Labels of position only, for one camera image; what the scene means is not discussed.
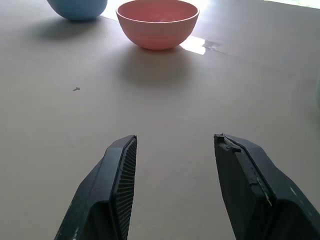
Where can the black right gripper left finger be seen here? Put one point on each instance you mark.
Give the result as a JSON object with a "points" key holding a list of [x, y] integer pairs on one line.
{"points": [[105, 190]]}

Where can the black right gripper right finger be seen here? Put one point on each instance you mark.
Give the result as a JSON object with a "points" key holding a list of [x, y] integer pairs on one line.
{"points": [[260, 195]]}

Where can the red plastic bowl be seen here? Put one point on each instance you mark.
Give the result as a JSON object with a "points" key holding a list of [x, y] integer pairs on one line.
{"points": [[157, 30]]}

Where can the blue plastic bowl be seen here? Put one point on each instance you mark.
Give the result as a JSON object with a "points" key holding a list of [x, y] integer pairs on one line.
{"points": [[77, 8]]}

